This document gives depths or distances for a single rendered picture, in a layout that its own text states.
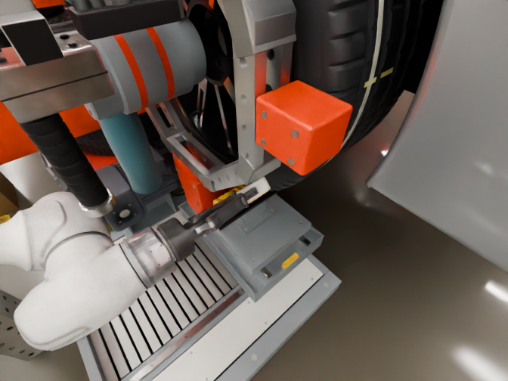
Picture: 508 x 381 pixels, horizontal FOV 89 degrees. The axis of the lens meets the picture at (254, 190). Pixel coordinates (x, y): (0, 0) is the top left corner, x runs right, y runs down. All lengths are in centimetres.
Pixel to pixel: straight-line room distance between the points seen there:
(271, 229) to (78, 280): 68
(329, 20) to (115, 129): 49
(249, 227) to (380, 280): 60
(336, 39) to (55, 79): 29
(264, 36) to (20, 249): 47
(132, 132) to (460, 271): 134
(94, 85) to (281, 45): 20
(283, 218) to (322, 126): 75
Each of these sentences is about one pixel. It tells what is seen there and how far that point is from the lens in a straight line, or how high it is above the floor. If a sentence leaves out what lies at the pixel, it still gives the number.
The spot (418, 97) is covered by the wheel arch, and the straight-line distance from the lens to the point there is 35.
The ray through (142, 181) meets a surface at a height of 53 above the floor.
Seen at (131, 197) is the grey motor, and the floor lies 37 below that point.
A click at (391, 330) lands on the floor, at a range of 118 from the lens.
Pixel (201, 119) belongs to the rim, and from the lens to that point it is 75.
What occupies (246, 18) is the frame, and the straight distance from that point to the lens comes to 30.
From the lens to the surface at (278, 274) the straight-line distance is 96.
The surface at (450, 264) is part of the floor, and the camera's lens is 143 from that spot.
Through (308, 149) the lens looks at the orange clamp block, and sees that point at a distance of 29.
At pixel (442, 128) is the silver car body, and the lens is 35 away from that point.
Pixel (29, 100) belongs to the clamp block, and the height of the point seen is 92.
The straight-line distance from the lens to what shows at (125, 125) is 66.
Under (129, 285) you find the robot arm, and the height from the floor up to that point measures 66.
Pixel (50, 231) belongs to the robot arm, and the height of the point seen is 69.
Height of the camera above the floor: 104
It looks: 48 degrees down
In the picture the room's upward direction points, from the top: straight up
